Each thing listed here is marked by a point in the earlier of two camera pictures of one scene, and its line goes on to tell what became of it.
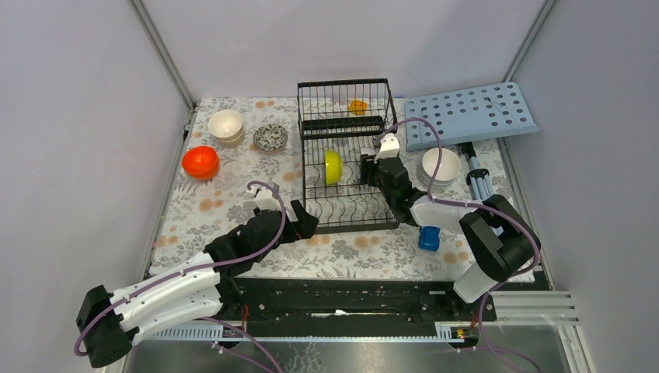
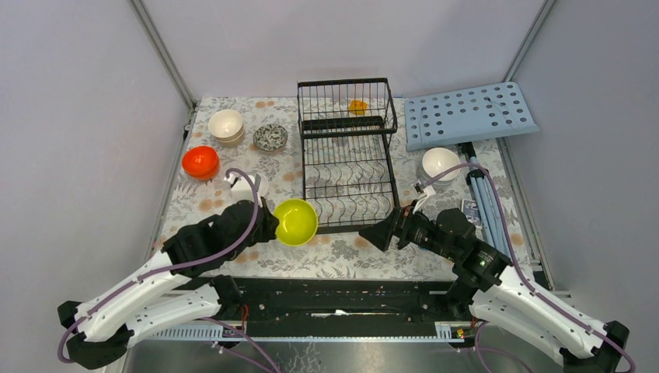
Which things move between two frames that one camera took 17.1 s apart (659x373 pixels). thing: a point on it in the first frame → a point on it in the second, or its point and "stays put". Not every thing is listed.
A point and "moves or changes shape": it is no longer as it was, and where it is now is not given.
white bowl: x=447 y=173 stays put
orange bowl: x=200 y=162 stays put
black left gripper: x=303 y=228 → x=270 y=225
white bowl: x=450 y=167 stays put
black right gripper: x=367 y=165 → x=398 y=224
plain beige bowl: x=229 y=134 stays put
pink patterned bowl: x=270 y=137 stays put
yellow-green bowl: x=333 y=167 moves or changes shape
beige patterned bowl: x=226 y=126 stays put
